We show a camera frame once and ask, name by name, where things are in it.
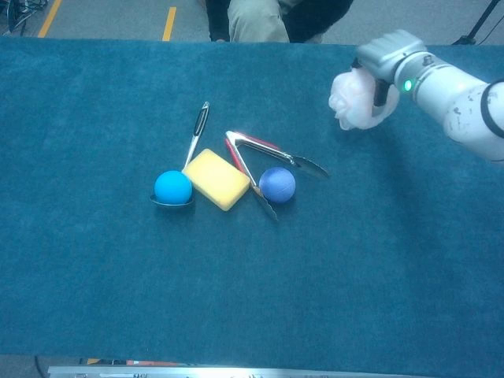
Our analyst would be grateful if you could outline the seated person khaki trousers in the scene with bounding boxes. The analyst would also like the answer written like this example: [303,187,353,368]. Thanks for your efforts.
[204,0,355,44]

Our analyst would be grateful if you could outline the tangled floor cables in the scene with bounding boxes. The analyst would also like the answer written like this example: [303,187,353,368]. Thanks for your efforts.
[0,0,48,35]

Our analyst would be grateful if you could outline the white mesh bath pouf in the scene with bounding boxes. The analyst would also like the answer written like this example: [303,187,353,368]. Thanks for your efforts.
[328,66,399,131]

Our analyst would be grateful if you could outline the aluminium rail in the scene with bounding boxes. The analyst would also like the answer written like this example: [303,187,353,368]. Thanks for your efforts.
[47,365,434,378]

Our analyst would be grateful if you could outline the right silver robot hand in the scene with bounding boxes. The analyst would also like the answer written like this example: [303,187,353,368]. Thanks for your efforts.
[351,29,429,107]

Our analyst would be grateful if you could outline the steel tongs red grips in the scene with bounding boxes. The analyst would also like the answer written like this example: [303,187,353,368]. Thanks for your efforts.
[224,130,330,221]

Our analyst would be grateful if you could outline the light blue ball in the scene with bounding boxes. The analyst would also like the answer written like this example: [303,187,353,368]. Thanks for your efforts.
[154,169,194,205]

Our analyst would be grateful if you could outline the steel ladle black handle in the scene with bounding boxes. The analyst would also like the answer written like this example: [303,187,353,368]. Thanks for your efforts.
[149,101,210,209]

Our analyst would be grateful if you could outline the yellow sponge block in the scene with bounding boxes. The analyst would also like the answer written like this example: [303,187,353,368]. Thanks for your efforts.
[181,148,251,213]

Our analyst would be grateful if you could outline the teal carpet table mat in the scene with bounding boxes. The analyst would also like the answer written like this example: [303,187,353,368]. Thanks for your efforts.
[0,36,504,375]

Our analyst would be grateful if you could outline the dark blue ball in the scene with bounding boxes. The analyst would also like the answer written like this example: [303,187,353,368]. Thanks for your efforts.
[258,166,296,205]

